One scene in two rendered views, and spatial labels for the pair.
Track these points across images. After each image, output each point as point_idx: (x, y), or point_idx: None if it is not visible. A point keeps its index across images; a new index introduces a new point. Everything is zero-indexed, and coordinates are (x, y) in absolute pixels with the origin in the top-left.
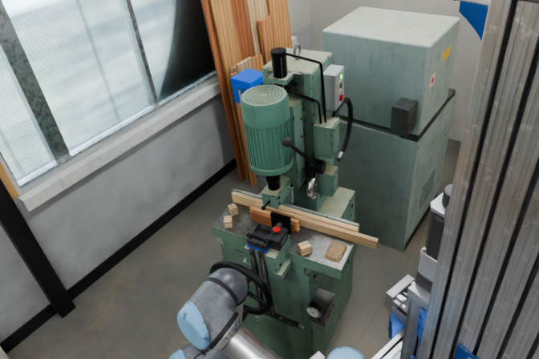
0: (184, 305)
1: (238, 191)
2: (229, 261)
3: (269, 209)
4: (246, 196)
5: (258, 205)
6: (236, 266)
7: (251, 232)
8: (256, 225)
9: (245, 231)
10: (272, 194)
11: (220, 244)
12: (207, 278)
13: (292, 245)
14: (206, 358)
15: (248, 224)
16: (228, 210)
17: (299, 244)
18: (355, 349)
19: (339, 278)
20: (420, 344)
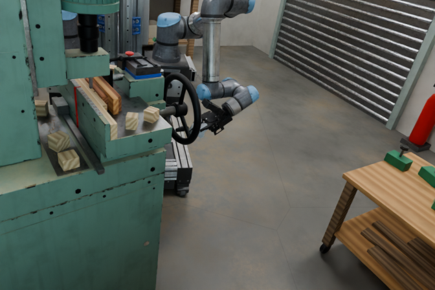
0: None
1: (105, 119)
2: (185, 79)
3: (98, 91)
4: (103, 111)
5: (101, 102)
6: (182, 74)
7: (136, 103)
8: (123, 105)
9: (142, 106)
10: (101, 49)
11: (165, 149)
12: None
13: (113, 81)
14: (232, 83)
15: (131, 110)
16: (135, 133)
17: (112, 68)
18: (159, 17)
19: None
20: None
